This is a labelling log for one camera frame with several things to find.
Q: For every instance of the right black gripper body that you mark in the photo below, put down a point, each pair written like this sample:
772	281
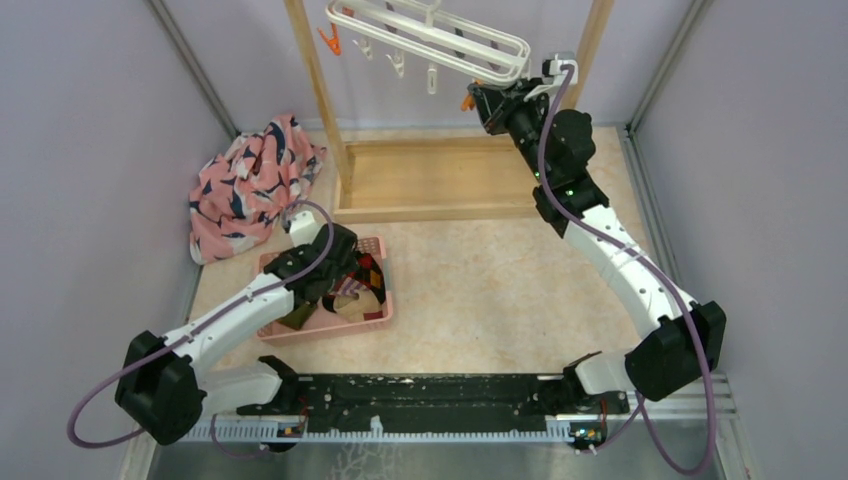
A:
517	116

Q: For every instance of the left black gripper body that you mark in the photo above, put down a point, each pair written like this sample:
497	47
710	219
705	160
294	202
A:
343	268

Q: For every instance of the orange clothes clip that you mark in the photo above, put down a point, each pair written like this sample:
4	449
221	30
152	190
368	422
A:
468	103

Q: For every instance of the green striped sock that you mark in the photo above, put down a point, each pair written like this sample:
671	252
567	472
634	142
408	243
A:
298	314

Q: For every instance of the white plastic clip hanger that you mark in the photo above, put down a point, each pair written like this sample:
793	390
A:
443	40

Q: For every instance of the wooden hanger stand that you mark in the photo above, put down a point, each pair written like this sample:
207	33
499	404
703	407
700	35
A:
439	178

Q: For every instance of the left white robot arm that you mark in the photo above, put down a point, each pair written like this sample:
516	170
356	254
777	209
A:
171	382

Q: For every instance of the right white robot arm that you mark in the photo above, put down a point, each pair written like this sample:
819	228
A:
680	338

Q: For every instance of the beige purple sock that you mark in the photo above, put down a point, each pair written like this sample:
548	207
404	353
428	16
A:
357	307

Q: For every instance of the pink plastic basket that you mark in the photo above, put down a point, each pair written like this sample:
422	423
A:
277	335

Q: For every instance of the argyle patterned sock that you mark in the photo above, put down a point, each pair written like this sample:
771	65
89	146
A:
368	274

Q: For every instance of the pink patterned cloth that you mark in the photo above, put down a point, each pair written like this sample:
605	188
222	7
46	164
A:
242	192

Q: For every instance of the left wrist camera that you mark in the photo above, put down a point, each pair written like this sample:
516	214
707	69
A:
302	228

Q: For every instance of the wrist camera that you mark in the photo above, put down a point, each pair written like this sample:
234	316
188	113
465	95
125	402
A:
302	228
561	68

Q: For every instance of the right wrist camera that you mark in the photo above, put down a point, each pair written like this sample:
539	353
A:
561	68

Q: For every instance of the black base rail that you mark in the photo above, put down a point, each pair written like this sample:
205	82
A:
450	409

